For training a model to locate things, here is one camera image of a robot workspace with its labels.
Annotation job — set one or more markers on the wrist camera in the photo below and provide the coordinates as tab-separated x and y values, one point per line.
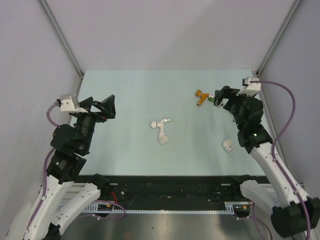
252	86
69	103

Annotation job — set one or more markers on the aluminium frame post right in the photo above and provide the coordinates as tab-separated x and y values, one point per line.
294	8

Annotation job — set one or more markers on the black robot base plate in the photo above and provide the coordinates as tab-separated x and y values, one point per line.
171	192

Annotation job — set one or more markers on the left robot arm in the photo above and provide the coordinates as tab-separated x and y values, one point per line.
65	194

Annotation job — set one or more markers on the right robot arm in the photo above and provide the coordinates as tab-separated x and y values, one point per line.
291	209

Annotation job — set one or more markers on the yellow water faucet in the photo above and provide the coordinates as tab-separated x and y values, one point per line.
201	97

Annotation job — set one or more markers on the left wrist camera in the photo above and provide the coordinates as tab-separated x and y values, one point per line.
69	103

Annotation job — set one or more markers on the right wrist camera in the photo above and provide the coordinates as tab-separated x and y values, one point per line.
252	86

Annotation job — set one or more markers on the aluminium frame post left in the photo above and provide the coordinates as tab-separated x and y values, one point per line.
55	26

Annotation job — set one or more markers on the aluminium frame post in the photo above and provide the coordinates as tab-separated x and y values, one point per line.
55	26
294	8

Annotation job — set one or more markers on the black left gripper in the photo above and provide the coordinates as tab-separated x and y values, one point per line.
107	106

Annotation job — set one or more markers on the grey white water faucet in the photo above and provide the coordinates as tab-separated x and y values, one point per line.
159	124

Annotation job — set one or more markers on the white slotted cable duct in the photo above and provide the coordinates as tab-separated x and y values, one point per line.
227	208

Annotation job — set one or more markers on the white elbow pipe fitting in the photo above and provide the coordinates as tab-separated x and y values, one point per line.
162	138
228	145

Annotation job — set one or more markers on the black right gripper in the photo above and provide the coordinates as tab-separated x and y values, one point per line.
226	92

